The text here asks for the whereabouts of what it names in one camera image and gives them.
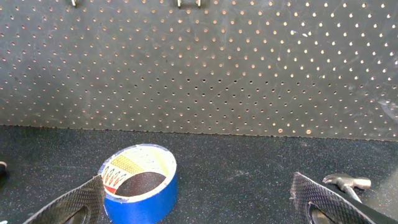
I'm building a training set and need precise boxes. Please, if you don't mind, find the hammer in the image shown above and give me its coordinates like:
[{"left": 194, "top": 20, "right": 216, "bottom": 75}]
[{"left": 322, "top": 172, "right": 373, "bottom": 205}]

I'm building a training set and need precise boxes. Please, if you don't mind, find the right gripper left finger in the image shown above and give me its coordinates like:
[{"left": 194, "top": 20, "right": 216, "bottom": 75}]
[{"left": 21, "top": 174, "right": 106, "bottom": 224}]

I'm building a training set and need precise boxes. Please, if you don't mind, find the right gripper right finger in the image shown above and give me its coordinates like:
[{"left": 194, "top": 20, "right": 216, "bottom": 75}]
[{"left": 289, "top": 171, "right": 398, "bottom": 224}]

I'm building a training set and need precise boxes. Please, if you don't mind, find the roll of blue tape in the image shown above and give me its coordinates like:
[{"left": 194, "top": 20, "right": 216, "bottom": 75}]
[{"left": 98, "top": 143, "right": 179, "bottom": 224}]

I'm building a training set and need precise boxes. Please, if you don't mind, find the black pegboard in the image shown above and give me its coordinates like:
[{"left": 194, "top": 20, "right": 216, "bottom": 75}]
[{"left": 0, "top": 0, "right": 398, "bottom": 142}]

